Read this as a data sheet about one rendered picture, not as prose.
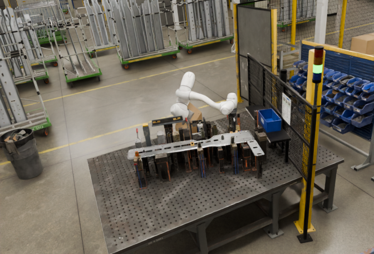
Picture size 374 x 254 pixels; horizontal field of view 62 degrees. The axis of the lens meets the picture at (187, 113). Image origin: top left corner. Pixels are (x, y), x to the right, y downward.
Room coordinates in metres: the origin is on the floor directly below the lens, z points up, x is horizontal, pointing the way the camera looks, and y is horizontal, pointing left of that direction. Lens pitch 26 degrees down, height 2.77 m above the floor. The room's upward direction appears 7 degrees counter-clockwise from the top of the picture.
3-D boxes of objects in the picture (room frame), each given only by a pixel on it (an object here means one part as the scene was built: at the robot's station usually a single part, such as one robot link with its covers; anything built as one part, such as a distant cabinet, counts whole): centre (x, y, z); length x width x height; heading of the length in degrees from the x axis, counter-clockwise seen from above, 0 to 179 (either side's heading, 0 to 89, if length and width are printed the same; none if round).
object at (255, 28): (5.43, -1.35, 1.00); 1.34 x 0.14 x 2.00; 20
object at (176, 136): (3.03, 0.16, 0.89); 0.13 x 0.11 x 0.38; 4
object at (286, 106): (2.86, -1.04, 1.30); 0.23 x 0.02 x 0.31; 4
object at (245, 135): (2.88, 0.00, 1.00); 1.38 x 0.22 x 0.02; 94
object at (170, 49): (10.10, 1.03, 0.88); 1.91 x 1.00 x 1.76; 107
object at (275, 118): (3.04, -0.91, 1.10); 0.30 x 0.17 x 0.13; 2
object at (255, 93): (3.26, -1.02, 0.77); 1.97 x 0.14 x 1.55; 4
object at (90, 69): (9.25, 3.06, 0.88); 1.91 x 1.00 x 1.76; 21
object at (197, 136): (3.10, -0.10, 0.94); 0.18 x 0.13 x 0.49; 94
